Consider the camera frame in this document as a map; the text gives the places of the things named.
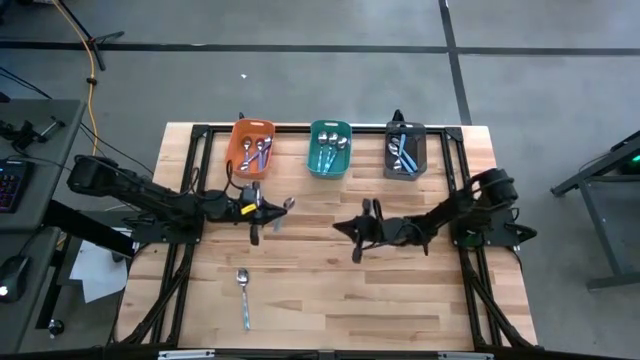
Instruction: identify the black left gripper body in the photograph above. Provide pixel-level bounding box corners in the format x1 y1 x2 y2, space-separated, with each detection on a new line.
203 189 264 247

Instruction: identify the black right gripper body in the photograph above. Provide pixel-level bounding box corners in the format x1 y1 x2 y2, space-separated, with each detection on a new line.
351 197 404 265

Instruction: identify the light-blue-handled metal spoon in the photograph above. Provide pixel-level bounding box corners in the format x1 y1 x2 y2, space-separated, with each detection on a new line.
392 132 407 171
387 144 415 175
272 196 296 233
389 136 419 174

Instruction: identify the teal-handled metal spoon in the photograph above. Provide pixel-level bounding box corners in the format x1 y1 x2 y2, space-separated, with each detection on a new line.
316 130 329 173
235 267 252 332
323 131 339 174
325 135 350 175

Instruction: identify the teal plastic bin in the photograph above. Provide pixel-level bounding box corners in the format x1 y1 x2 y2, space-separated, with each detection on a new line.
306 119 353 180

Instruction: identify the orange plastic bin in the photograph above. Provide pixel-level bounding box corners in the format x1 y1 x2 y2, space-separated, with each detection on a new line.
224 118 277 180

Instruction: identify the gray plastic bin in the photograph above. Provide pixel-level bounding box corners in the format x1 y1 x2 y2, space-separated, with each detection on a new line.
383 121 428 181

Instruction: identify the black diagonal beam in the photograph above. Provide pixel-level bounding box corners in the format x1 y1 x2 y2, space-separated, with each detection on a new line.
43 198 137 259

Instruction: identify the white paper sheet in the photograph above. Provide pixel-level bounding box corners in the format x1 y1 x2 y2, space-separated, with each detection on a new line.
68 239 130 305

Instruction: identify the gray desk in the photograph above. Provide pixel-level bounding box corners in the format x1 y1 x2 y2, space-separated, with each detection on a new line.
0 225 64 354
0 98 87 232

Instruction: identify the black tripod stand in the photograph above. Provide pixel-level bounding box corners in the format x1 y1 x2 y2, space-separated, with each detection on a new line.
52 0 126 72

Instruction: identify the black desk clamp tool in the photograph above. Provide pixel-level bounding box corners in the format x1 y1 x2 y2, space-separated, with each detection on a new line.
0 115 66 151

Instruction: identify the black keyboard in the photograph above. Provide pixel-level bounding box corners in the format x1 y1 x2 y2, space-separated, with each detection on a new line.
0 158 35 215

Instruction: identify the dark metal side table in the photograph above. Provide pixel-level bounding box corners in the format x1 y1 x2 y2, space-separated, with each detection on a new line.
549 130 640 291

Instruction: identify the black computer mouse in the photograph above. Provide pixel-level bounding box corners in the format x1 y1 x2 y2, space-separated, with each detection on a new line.
0 254 30 304

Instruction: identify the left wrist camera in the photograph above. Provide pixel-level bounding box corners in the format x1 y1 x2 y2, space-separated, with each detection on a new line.
242 180 262 205

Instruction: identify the black aluminium table frame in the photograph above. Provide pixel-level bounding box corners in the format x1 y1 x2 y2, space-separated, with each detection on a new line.
107 122 539 351

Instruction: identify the silver metal bracket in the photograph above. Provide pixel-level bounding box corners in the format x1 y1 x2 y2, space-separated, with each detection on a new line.
157 349 216 360
438 351 495 360

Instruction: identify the yellow cable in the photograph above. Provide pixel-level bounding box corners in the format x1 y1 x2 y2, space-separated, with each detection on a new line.
49 0 101 156

